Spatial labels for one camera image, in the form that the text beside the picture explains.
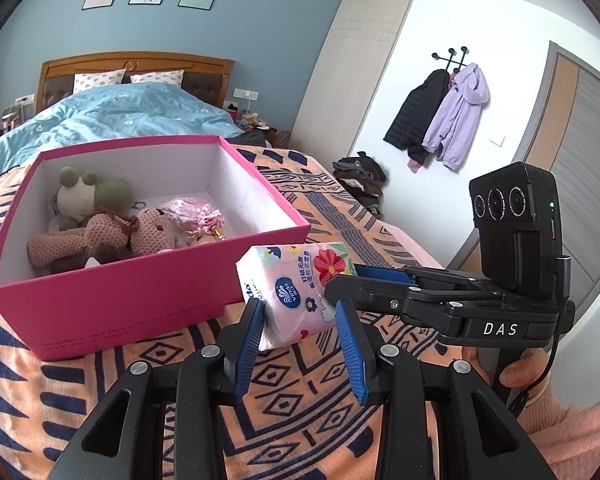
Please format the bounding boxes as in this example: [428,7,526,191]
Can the black wall coat hooks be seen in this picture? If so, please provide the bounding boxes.
[430,46,470,73]

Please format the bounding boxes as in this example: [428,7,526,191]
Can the person's right hand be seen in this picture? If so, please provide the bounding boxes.
[461,345,551,401]

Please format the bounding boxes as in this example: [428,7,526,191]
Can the light wood wardrobe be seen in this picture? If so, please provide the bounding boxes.
[285,0,420,161]

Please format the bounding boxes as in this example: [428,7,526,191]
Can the purple hanging jacket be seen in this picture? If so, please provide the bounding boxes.
[421,62,491,173]

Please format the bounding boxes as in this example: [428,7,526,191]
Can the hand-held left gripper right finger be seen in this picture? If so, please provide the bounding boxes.
[332,297,556,480]

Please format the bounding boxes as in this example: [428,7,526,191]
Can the wooden door grey frame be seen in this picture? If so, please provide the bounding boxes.
[442,40,600,321]

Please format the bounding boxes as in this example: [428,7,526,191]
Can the wooden bed headboard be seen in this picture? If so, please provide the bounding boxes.
[36,52,236,111]

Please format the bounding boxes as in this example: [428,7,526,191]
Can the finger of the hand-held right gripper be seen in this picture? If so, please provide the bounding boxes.
[354,264,491,293]
[324,274,463,333]

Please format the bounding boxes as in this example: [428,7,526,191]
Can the pink cardboard box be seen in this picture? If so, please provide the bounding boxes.
[0,135,312,362]

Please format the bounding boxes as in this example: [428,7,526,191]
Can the floral printed tissue pack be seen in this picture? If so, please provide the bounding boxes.
[235,241,357,352]

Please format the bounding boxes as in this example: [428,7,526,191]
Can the orange patterned printed blanket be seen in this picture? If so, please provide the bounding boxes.
[0,144,531,480]

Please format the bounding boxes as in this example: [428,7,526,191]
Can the person's right forearm pink sleeve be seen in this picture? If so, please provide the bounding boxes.
[517,375,600,461]

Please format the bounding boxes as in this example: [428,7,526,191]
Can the pink floral fabric pouch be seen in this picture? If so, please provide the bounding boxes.
[157,197,227,247]

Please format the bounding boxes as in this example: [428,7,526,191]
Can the black hanging jacket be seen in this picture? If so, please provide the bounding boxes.
[384,69,451,161]

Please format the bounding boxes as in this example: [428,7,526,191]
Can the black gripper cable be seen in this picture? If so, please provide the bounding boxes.
[510,255,576,418]

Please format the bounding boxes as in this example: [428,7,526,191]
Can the light blue duvet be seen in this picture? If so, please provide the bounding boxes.
[0,82,246,191]

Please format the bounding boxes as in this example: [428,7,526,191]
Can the green plush toy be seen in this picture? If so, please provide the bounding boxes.
[50,166,133,233]

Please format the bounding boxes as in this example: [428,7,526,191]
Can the cluttered bedside table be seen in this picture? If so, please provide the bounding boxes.
[225,101,291,147]

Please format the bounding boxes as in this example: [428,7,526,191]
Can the pink knitted plush bear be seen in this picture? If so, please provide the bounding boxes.
[27,207,178,267]

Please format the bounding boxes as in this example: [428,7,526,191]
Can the pile of dark clothes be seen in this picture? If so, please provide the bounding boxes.
[332,151,388,218]

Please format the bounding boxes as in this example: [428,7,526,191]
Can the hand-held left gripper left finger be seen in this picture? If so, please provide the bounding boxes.
[62,297,267,480]

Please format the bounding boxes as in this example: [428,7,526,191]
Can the white patterned pillow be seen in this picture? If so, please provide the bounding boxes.
[74,69,127,92]
[130,70,185,87]

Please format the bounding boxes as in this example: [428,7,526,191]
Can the small bedside bottles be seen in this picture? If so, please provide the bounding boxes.
[0,105,23,138]

